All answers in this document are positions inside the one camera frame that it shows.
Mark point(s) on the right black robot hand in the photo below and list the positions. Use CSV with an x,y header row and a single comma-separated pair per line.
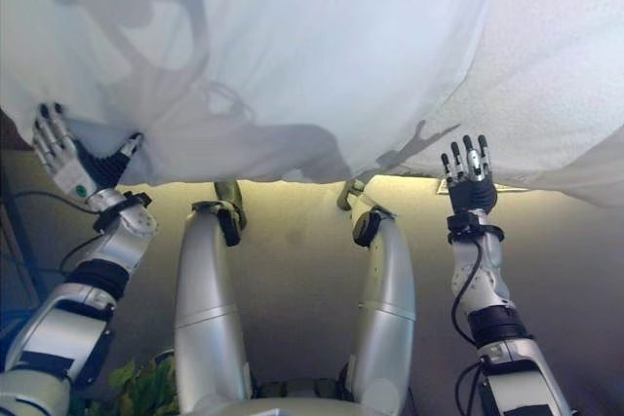
x,y
470,187

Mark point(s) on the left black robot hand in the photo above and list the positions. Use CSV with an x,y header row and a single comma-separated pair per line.
x,y
73,162

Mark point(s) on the white duvet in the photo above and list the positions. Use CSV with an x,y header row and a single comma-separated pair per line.
x,y
273,60

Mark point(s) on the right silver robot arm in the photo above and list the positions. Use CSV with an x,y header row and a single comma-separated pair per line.
x,y
492,309

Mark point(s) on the right silver robot leg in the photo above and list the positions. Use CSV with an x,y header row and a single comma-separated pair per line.
x,y
385,299

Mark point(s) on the silver robot leg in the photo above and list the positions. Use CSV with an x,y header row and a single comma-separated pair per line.
x,y
209,299
385,299

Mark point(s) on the left silver robot leg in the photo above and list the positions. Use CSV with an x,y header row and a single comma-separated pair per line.
x,y
209,299

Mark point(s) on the green leafy plant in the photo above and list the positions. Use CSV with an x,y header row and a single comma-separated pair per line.
x,y
141,384

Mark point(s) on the silver robot torso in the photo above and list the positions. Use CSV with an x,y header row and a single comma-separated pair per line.
x,y
292,406

